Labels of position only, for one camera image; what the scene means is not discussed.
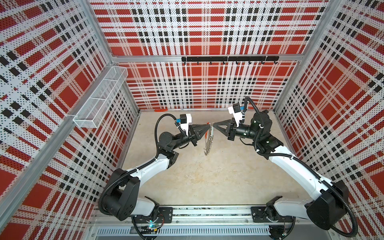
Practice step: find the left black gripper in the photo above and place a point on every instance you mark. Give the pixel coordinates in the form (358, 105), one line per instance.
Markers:
(198, 131)

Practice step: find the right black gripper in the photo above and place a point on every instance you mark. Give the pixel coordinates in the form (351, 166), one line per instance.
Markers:
(228, 132)

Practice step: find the grey key organizer red handle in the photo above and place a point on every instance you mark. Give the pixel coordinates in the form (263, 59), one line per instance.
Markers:
(209, 138)

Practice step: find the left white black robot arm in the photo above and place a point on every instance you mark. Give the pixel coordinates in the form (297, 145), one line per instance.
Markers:
(120, 198)

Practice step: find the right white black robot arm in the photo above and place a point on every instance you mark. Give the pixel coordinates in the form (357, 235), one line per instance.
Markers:
(328, 206)

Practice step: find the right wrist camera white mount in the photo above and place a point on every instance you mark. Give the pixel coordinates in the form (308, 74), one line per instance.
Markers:
(238, 113)

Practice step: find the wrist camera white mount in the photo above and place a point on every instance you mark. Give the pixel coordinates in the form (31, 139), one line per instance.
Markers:
(238, 113)
(183, 123)

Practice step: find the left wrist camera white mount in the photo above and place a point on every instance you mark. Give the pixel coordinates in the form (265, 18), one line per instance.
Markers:
(183, 123)

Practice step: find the black hook rail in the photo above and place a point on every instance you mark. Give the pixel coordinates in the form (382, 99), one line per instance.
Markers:
(225, 59)

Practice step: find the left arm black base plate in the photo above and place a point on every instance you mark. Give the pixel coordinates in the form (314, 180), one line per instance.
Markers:
(163, 214)

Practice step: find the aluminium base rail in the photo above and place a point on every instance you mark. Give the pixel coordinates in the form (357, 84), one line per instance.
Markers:
(233, 222)

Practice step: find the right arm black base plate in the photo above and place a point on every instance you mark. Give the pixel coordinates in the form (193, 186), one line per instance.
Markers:
(266, 214)

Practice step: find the white wire mesh basket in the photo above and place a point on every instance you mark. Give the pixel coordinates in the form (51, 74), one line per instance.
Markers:
(93, 111)

